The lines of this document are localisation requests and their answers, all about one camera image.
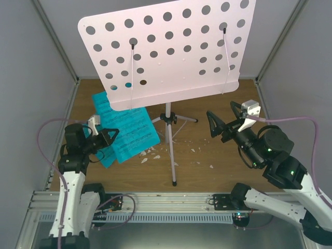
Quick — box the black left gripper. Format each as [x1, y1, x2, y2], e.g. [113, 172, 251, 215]
[81, 128, 118, 155]

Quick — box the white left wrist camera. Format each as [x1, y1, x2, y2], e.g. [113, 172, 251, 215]
[87, 115, 101, 135]

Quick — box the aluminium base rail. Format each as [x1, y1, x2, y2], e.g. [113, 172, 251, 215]
[28, 191, 238, 213]

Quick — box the white paper scrap pile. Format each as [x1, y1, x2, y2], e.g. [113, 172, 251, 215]
[139, 138, 216, 169]

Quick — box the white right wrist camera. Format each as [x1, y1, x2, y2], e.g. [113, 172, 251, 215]
[238, 100, 261, 132]

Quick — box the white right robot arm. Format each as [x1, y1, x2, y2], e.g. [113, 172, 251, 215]
[206, 100, 331, 246]

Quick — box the white tripod music stand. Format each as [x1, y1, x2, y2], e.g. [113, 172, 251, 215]
[77, 0, 257, 187]

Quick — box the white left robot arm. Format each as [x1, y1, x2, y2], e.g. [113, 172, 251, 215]
[39, 123, 119, 248]

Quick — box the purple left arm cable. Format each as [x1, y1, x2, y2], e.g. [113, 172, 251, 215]
[37, 118, 90, 249]

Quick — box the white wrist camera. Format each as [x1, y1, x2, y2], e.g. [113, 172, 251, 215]
[238, 100, 261, 132]
[87, 115, 101, 135]

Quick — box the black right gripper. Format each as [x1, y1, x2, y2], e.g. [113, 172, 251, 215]
[206, 110, 263, 167]

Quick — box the cyan sheet music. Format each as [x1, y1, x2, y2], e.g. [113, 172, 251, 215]
[92, 91, 116, 168]
[104, 107, 160, 163]

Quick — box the white slotted cable duct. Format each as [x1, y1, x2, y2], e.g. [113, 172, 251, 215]
[38, 213, 233, 224]

